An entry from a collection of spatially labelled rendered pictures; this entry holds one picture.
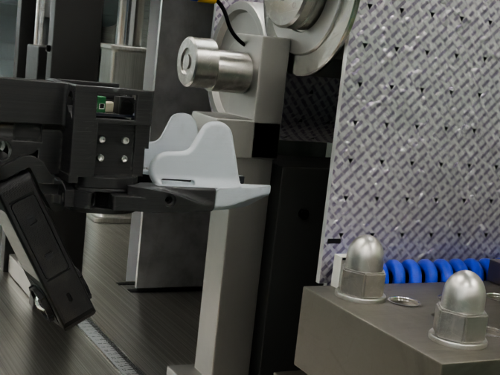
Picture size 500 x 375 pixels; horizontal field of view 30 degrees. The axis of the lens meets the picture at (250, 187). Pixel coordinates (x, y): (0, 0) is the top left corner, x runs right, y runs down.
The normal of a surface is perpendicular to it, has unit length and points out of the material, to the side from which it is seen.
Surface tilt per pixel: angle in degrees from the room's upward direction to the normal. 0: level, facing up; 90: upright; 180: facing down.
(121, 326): 0
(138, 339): 0
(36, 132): 89
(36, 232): 89
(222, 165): 89
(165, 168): 89
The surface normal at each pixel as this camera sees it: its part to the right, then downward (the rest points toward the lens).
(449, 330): -0.54, 0.07
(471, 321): 0.45, 0.19
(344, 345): -0.88, -0.02
